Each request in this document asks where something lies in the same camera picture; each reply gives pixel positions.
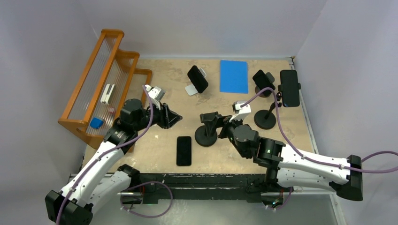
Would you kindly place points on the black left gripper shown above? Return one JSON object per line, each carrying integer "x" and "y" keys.
{"x": 166, "y": 117}

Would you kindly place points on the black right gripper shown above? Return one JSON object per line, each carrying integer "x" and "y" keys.
{"x": 225, "y": 121}

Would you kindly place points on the black round-base phone stand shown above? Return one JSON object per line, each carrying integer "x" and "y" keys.
{"x": 206, "y": 134}

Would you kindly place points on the black smartphone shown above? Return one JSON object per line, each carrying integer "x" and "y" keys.
{"x": 183, "y": 151}

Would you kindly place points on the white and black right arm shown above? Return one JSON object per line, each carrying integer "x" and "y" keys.
{"x": 287, "y": 167}

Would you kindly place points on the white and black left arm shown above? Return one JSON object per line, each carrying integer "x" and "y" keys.
{"x": 78, "y": 201}

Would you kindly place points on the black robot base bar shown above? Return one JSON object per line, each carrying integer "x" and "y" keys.
{"x": 195, "y": 186}

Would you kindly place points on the white folding phone stand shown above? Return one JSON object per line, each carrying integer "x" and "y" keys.
{"x": 194, "y": 87}

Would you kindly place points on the black tall phone stand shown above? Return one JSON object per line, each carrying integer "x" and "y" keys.
{"x": 266, "y": 119}

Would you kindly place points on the black phone on white stand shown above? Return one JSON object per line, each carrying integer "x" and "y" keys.
{"x": 197, "y": 79}

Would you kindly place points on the black phone on small stand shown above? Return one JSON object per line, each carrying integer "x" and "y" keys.
{"x": 263, "y": 80}

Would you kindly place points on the blue rectangular mat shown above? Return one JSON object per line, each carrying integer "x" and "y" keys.
{"x": 233, "y": 76}

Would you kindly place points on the white device on rack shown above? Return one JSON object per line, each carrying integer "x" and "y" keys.
{"x": 107, "y": 93}

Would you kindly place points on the orange wooden rack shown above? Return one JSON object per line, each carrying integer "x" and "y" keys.
{"x": 106, "y": 64}

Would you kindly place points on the blue object on rack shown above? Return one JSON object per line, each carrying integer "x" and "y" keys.
{"x": 96, "y": 123}

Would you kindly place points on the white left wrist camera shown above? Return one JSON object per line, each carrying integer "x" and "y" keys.
{"x": 155, "y": 94}

